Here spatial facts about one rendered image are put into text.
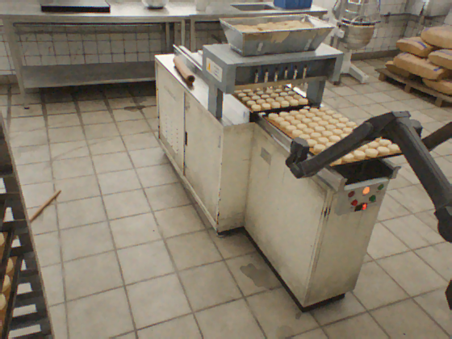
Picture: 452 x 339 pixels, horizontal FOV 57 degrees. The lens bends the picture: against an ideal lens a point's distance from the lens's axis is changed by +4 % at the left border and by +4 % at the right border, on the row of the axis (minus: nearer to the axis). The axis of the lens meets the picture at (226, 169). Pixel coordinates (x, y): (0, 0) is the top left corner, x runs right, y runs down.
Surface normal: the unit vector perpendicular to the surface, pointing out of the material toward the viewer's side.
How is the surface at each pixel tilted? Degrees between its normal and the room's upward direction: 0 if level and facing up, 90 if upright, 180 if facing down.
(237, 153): 90
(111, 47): 90
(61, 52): 90
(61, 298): 0
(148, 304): 0
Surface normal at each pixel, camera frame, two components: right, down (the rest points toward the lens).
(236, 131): 0.42, 0.50
